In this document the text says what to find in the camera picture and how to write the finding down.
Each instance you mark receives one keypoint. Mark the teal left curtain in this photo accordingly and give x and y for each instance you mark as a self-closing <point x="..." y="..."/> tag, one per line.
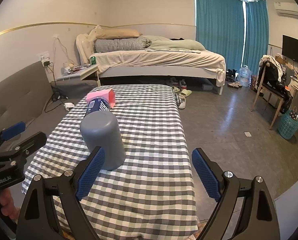
<point x="220" y="28"/>

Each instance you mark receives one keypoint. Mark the white slipper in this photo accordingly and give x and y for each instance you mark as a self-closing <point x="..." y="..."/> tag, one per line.
<point x="182" y="104"/>

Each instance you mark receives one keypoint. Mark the blue plastic bottle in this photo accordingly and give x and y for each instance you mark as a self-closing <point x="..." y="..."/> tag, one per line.
<point x="97" y="104"/>

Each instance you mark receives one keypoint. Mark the teal curtain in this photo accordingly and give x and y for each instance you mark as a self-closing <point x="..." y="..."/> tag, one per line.
<point x="257" y="34"/>
<point x="220" y="28"/>

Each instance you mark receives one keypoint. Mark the wall power socket with plug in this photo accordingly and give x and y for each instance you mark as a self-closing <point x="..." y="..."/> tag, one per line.
<point x="44" y="57"/>

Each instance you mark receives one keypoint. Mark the grey white checkered tablecloth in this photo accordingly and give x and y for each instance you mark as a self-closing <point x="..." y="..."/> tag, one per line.
<point x="151" y="195"/>

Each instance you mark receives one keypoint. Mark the person's left hand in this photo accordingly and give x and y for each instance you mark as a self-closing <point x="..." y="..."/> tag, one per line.
<point x="8" y="208"/>

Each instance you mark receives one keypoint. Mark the white bedside table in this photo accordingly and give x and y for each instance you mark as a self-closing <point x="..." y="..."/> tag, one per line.
<point x="82" y="73"/>

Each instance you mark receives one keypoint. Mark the large water jug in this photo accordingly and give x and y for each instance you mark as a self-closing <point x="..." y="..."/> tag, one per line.
<point x="244" y="76"/>

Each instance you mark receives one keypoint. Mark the grey plastic cup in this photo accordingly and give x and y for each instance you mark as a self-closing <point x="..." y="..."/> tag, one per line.
<point x="101" y="128"/>

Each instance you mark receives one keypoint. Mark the wooden chair with clothes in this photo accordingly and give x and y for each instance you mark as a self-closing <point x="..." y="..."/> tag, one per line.
<point x="272" y="78"/>

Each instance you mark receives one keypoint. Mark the pink box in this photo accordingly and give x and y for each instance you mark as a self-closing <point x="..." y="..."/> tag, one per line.
<point x="106" y="94"/>

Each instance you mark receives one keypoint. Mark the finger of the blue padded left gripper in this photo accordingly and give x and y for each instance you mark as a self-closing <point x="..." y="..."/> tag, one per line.
<point x="13" y="131"/>

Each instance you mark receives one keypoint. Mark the light green blanket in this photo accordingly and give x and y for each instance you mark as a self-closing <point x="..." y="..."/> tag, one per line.
<point x="159" y="42"/>

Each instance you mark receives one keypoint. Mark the teal right curtain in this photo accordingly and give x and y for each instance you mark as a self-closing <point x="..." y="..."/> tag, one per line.
<point x="257" y="34"/>

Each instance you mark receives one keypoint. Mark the teal laundry basket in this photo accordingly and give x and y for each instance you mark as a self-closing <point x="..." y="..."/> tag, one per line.
<point x="288" y="124"/>

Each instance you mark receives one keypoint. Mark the black television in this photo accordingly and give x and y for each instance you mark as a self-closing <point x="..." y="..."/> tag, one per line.
<point x="290" y="48"/>

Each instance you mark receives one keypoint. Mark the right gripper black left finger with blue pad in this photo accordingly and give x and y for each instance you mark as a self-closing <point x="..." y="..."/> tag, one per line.
<point x="38" y="218"/>

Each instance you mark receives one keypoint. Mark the beige pillow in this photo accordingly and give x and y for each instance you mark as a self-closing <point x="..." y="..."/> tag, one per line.
<point x="109" y="34"/>

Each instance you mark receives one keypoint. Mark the bed with cream sheet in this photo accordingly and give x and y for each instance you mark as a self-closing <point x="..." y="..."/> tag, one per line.
<point x="155" y="62"/>

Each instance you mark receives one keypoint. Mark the grey checkered pillow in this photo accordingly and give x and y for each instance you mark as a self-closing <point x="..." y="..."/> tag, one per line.
<point x="123" y="44"/>

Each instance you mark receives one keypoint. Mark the white paper scrap on floor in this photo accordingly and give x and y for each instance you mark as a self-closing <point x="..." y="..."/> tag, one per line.
<point x="248" y="134"/>

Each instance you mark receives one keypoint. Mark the white sneakers by curtain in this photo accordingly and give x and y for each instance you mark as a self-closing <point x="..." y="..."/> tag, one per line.
<point x="235" y="85"/>

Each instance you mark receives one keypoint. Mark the green slipper pair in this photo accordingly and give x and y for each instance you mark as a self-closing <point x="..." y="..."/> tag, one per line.
<point x="182" y="92"/>

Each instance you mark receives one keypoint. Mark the white air conditioner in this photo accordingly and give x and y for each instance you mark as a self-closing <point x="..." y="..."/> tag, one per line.
<point x="286" y="9"/>

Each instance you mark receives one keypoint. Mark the green can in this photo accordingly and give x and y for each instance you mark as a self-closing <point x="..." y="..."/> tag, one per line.
<point x="92" y="60"/>

